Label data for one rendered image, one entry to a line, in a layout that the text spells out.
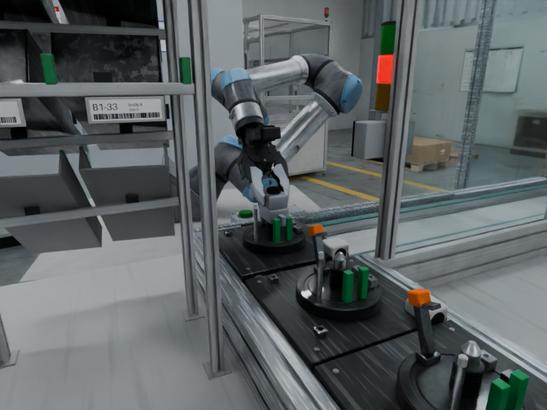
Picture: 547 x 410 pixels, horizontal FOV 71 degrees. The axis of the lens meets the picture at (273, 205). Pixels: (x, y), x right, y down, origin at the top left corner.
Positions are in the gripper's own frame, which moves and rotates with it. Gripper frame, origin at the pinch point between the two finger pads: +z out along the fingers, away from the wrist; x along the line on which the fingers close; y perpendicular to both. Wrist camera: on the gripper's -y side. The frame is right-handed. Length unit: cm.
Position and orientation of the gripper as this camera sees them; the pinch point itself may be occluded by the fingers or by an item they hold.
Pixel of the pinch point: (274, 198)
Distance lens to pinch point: 82.1
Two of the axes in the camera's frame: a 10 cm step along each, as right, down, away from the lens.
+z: 2.7, 9.0, -3.3
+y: -3.1, 4.1, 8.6
